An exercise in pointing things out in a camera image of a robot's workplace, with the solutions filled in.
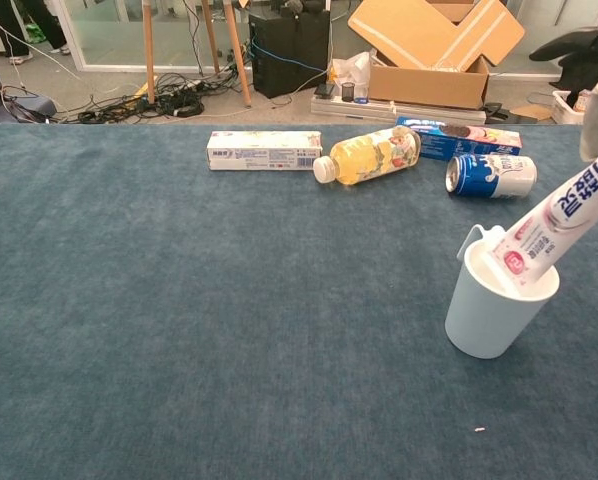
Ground white toothpaste tube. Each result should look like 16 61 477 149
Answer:
480 132 598 296

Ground light blue plastic cup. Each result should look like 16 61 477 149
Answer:
444 223 561 360

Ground blue white drink can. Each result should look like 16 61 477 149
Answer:
445 153 538 200

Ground white toothpaste box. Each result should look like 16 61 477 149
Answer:
206 130 324 172

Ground white plastic basket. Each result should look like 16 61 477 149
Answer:
551 89 593 126

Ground black cloth cover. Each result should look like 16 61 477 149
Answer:
561 54 598 109

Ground flat cardboard piece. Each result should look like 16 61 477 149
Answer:
508 104 554 124

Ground black metal plates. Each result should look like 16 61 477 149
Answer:
483 101 513 125

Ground blue cookie box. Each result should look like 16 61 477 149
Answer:
395 116 524 163

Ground open cardboard box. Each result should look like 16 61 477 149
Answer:
367 52 491 111

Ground flattened cardboard box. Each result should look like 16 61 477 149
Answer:
347 0 527 71

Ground yellow drink bottle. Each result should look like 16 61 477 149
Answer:
312 126 423 187

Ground grey aluminium rails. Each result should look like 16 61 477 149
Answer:
310 94 488 126

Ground white plastic bag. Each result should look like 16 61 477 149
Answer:
327 49 373 99

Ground black computer tower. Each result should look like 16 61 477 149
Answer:
247 8 332 100

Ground wooden leg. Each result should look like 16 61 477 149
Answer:
142 0 158 105
222 0 253 109
201 0 222 75

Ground blue table cloth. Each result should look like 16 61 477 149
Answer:
0 122 598 480

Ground dark blue chair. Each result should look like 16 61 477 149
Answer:
0 39 59 125

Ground person in black trousers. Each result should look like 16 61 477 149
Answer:
0 0 73 66

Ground blue cable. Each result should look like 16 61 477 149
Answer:
251 42 330 72

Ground black cable bundle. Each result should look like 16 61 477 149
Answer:
0 72 253 125

